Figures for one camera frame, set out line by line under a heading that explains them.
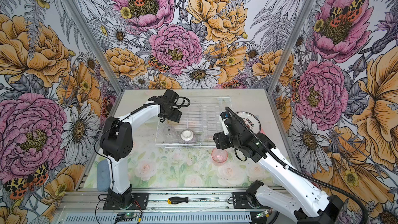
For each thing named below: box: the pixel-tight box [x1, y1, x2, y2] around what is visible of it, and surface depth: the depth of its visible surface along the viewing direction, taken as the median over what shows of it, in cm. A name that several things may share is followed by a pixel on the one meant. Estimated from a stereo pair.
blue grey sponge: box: [96, 159, 111, 192], surface depth 80 cm
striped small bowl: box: [180, 129, 194, 142], surface depth 91 cm
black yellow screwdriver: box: [167, 196, 220, 205], surface depth 75 cm
